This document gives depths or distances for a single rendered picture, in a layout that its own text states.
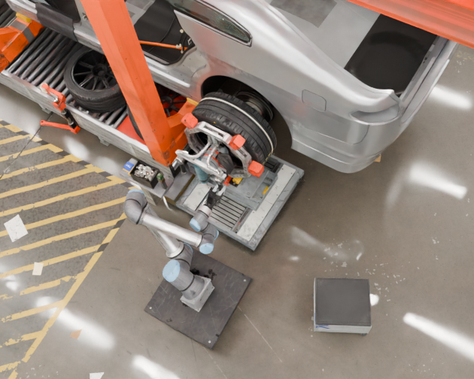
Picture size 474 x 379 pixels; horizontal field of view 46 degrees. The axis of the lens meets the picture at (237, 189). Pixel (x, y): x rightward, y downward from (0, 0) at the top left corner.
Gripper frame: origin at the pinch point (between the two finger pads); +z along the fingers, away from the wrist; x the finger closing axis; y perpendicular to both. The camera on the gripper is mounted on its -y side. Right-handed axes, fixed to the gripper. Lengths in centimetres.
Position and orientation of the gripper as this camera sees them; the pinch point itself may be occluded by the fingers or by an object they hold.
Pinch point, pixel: (222, 185)
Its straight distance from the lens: 398.6
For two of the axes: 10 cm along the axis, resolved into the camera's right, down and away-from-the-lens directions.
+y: 1.0, 4.5, 8.9
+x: 8.4, 4.5, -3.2
